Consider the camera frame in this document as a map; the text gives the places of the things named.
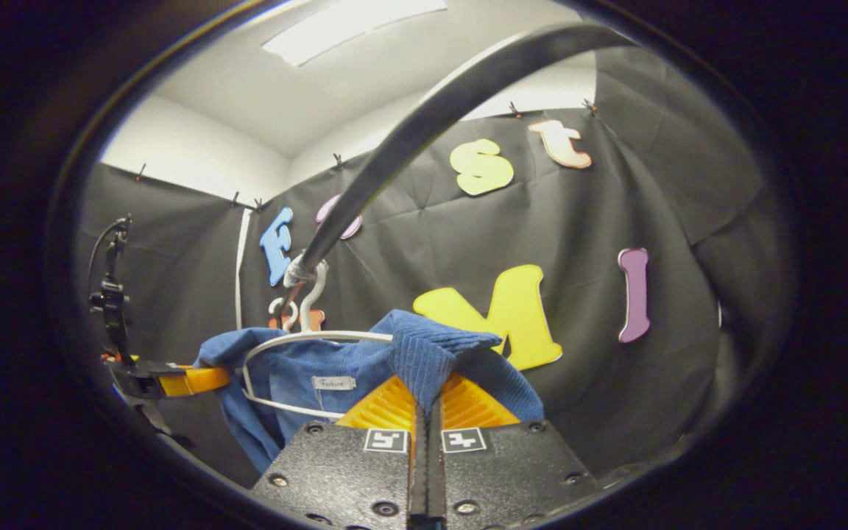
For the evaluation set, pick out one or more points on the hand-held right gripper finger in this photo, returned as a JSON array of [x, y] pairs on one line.
[[436, 478], [418, 478]]

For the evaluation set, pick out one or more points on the white hanger with taped hook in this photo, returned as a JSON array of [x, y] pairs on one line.
[[313, 294]]

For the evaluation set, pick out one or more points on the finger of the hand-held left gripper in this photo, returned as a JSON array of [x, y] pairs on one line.
[[196, 380]]

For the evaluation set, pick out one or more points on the black clothes rack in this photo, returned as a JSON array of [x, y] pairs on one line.
[[431, 114]]

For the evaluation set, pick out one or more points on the row of small black clips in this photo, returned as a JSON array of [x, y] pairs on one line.
[[337, 160]]

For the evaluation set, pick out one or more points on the white plastic hanger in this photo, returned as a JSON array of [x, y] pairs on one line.
[[294, 313]]

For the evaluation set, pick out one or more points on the large ceiling light panel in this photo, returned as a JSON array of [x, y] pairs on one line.
[[350, 26]]

